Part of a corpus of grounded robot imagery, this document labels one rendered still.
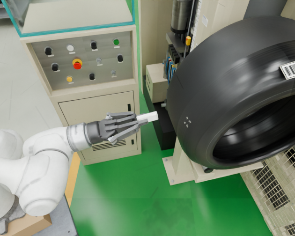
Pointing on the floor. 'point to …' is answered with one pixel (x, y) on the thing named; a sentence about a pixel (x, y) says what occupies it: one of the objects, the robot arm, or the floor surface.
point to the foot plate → (173, 179)
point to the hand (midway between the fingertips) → (147, 118)
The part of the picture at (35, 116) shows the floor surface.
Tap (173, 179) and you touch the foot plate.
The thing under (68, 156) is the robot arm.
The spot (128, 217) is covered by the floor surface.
